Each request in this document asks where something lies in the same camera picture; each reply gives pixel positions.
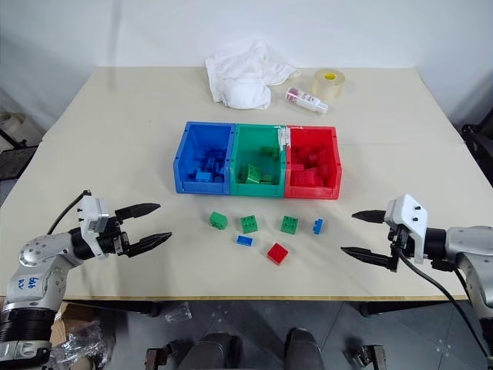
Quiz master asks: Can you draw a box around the brown cardboard box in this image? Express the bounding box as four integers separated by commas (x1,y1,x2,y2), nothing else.
49,302,129,370

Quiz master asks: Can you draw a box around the red plastic bin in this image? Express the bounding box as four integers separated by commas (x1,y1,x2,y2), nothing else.
283,125,344,200

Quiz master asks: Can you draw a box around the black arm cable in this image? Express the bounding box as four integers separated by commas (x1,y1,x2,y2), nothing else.
46,188,92,235
398,248,493,350

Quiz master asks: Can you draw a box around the dark rounded shape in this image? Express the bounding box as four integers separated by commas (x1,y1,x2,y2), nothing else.
197,332,243,370
283,327,324,370

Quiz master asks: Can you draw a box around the large green toy brick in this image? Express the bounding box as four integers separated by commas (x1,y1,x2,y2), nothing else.
244,164,263,184

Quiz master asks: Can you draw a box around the black table bracket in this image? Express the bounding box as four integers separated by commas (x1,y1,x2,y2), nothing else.
360,300,469,318

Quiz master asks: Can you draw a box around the black mesh basket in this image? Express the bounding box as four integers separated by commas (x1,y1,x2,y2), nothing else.
0,148,39,182

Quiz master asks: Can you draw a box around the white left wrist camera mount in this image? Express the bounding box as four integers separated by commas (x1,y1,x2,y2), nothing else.
76,196,117,261

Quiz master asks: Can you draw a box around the clear tape roll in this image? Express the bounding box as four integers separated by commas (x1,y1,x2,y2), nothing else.
312,68,346,101

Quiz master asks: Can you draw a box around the white tape strip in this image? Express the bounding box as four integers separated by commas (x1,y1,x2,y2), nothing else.
273,125,291,150

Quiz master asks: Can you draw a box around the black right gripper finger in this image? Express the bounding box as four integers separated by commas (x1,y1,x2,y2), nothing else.
340,246,397,272
352,210,387,226

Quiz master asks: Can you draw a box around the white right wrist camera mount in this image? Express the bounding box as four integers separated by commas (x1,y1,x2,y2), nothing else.
384,193,429,265

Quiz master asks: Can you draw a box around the blue plastic bin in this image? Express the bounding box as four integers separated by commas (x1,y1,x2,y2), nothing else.
173,121,236,195

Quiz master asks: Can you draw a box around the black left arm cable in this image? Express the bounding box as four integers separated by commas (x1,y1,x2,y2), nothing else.
46,188,92,235

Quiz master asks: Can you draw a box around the large red toy brick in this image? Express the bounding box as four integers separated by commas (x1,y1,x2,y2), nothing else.
294,171,323,188

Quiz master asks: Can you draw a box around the crumpled white cloth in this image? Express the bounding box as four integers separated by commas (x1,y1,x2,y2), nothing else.
204,38,302,111

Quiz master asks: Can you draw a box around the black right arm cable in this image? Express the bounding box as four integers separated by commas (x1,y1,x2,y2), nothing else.
398,248,493,350

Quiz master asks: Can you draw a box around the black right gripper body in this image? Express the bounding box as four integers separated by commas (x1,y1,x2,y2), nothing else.
387,223,410,273

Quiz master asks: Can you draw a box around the green plastic bin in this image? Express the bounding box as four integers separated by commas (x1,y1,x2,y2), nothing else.
230,123,288,197

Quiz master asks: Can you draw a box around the small clear plastic bag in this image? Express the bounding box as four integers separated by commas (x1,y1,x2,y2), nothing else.
165,302,193,325

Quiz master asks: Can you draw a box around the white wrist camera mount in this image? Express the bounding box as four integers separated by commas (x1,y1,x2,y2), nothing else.
384,193,429,265
76,196,117,261

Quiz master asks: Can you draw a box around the dark metal foot bracket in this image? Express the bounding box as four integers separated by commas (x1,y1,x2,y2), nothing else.
346,341,388,370
145,338,183,370

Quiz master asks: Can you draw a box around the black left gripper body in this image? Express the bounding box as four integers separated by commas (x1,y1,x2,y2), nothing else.
98,215,132,258

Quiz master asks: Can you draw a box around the small clear spray bottle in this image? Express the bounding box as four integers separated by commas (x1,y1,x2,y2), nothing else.
284,86,330,116

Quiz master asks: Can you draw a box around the black equipment frame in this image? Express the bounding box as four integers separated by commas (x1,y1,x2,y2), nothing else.
461,114,493,182

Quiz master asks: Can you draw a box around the large crumpled plastic bag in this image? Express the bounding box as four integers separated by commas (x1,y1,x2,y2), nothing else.
51,319,117,368

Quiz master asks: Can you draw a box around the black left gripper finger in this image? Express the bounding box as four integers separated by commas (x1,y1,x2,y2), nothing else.
114,202,162,221
126,232,173,258

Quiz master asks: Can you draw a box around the black stand with beige top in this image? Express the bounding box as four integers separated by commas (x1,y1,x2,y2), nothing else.
0,110,29,150

